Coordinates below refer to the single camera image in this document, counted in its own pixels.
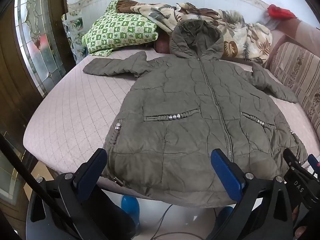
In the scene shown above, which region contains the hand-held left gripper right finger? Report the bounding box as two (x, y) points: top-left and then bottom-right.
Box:
(207, 149), (293, 240)

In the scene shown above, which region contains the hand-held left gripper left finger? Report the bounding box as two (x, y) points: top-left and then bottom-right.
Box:
(30, 148), (108, 240)

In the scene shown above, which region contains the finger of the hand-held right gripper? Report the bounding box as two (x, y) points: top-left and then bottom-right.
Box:
(307, 153), (320, 173)
(283, 148), (304, 178)

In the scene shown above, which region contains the olive green hooded jacket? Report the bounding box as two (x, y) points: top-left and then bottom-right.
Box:
(83, 19), (308, 208)

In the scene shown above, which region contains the person's right hand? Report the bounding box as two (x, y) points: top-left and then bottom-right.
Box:
(291, 205), (307, 240)

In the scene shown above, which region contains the blue slipper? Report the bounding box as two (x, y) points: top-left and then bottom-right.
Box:
(215, 206), (234, 230)
(121, 196), (140, 232)

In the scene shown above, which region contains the pink quilted bed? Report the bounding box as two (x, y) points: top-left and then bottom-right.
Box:
(23, 46), (320, 200)

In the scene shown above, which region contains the striped floral headboard cushion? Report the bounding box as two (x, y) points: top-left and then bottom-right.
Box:
(262, 17), (320, 142)

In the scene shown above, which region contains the brown wooden door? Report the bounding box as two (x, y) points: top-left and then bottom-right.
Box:
(0, 0), (83, 240)

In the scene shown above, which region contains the beige leaf print blanket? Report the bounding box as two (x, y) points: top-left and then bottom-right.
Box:
(130, 2), (273, 64)

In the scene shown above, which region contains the grey cloth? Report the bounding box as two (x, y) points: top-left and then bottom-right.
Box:
(260, 12), (283, 30)

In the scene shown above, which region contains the dark red pillow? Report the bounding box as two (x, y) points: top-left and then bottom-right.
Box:
(154, 34), (172, 54)

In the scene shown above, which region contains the floral grey pillow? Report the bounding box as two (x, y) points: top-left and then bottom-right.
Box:
(61, 4), (88, 64)

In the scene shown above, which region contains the green checkered pillow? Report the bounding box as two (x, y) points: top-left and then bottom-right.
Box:
(82, 0), (159, 57)

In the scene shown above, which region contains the stained glass door panel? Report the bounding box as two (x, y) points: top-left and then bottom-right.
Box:
(14, 0), (67, 98)

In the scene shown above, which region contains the red cloth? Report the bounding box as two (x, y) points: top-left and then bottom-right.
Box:
(267, 4), (297, 20)

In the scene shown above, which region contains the brown knitted cloth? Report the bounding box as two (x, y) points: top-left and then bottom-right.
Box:
(115, 0), (140, 14)

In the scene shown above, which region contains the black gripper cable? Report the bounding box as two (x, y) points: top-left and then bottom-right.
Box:
(0, 132), (87, 240)

